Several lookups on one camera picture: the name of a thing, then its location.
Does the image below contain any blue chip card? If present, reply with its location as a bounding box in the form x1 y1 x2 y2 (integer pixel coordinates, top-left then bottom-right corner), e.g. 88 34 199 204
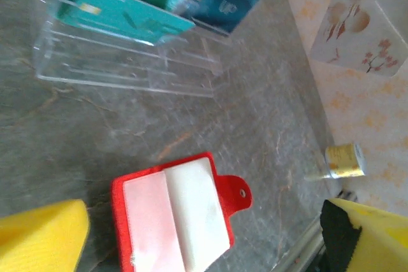
188 0 260 34

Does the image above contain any teal chip card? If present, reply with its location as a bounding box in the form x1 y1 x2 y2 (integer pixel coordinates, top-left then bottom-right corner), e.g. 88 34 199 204
56 0 196 45

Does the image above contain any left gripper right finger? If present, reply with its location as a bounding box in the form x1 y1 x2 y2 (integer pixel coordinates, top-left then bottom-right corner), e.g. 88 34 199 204
319 197 408 272

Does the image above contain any white floral box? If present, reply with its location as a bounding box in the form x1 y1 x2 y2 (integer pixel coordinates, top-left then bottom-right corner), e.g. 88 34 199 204
310 0 408 78

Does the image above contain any long aluminium base rail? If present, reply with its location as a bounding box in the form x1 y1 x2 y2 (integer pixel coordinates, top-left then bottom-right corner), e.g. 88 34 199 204
272 214 326 272

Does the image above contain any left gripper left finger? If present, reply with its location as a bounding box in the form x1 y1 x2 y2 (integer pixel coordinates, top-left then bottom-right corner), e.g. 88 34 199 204
0 197 91 272

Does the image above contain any red card holder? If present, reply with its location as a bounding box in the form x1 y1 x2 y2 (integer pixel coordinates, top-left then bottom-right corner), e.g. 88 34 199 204
110 151 254 272

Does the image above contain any clear acrylic card stand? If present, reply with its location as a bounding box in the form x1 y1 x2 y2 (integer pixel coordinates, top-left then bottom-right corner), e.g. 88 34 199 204
27 0 261 99

